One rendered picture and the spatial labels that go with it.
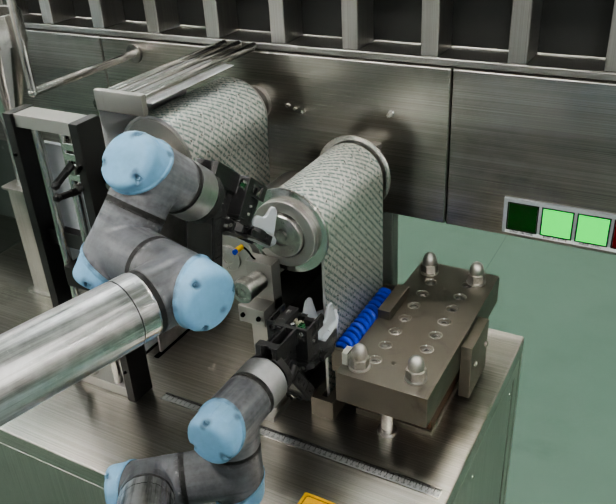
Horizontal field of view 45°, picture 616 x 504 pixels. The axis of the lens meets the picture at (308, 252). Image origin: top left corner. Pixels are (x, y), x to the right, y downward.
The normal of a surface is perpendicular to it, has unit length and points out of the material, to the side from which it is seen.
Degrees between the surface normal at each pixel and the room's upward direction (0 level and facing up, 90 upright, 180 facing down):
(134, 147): 51
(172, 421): 0
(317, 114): 90
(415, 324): 0
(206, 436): 90
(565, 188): 90
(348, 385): 90
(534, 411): 0
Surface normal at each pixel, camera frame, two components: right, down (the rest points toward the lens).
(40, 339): 0.33, -0.55
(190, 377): -0.05, -0.87
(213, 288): 0.72, 0.32
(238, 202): -0.40, -0.21
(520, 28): -0.47, 0.45
